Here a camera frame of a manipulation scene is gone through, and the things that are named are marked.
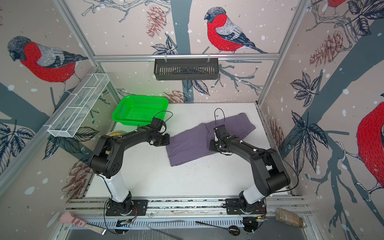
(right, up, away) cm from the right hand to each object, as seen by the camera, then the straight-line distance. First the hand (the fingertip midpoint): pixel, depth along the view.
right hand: (212, 144), depth 93 cm
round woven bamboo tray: (-66, +6, +8) cm, 67 cm away
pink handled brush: (-72, -30, -24) cm, 81 cm away
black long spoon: (+6, -34, -26) cm, 43 cm away
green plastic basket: (-56, +23, +25) cm, 65 cm away
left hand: (-27, +3, +3) cm, 27 cm away
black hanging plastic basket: (-19, +53, +14) cm, 58 cm away
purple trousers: (-11, +2, +2) cm, 11 cm away
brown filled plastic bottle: (+32, -28, -26) cm, 50 cm away
